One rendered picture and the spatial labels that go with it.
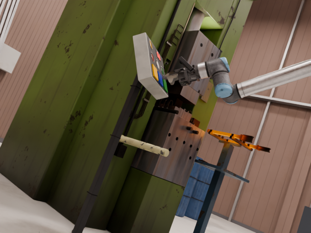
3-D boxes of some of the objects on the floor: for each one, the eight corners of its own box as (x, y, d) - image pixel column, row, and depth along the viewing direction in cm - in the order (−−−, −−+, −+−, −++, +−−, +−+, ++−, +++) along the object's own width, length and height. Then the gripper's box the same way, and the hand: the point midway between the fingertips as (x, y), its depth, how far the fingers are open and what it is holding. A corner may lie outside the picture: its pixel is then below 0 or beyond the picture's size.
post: (79, 239, 183) (150, 65, 199) (73, 238, 180) (145, 62, 197) (76, 236, 186) (145, 65, 202) (70, 235, 183) (141, 62, 200)
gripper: (198, 76, 181) (161, 85, 186) (201, 82, 189) (166, 91, 195) (195, 62, 184) (159, 72, 189) (198, 69, 192) (164, 77, 197)
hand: (164, 76), depth 193 cm, fingers closed
